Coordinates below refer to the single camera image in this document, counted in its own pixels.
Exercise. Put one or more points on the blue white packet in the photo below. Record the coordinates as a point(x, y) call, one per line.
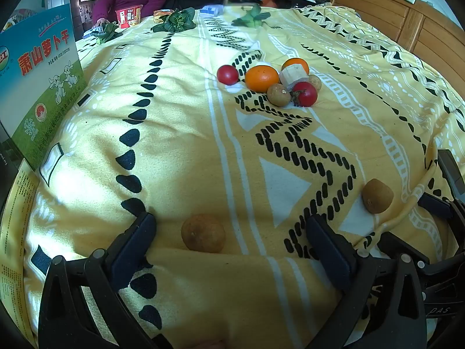
point(212, 10)

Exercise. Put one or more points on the large orange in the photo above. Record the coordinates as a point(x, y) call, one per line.
point(261, 79)

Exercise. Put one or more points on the yellow patterned blanket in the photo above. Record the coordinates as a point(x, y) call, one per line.
point(232, 145)

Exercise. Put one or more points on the small orange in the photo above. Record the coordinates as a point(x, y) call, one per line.
point(296, 63)

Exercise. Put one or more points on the orange snack packet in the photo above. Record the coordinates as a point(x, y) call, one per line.
point(162, 14)

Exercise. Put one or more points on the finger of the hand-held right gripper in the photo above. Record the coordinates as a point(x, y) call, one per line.
point(394, 244)
point(434, 204)

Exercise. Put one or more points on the brown round fruit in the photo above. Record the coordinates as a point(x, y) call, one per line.
point(377, 195)
point(279, 95)
point(203, 233)
point(315, 81)

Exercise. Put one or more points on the black box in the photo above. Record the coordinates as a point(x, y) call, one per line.
point(5, 145)

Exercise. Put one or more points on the wooden headboard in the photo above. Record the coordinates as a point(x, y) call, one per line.
point(399, 11)

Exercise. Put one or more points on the blue green cardboard box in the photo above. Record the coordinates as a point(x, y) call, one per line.
point(40, 87)

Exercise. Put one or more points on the black flat panel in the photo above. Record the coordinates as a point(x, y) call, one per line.
point(450, 169)

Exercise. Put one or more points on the red snack packet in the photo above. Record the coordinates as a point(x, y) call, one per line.
point(129, 16)

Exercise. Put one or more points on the red tomato with stem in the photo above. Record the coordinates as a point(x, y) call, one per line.
point(304, 93)

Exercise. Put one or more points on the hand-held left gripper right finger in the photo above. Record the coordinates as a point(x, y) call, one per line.
point(328, 251)

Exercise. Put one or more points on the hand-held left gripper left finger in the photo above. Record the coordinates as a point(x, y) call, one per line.
point(135, 240)

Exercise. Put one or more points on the yellow printed cardboard flap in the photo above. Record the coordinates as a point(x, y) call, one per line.
point(16, 247)

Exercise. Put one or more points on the green bok choy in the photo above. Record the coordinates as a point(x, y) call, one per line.
point(176, 20)
point(107, 32)
point(251, 16)

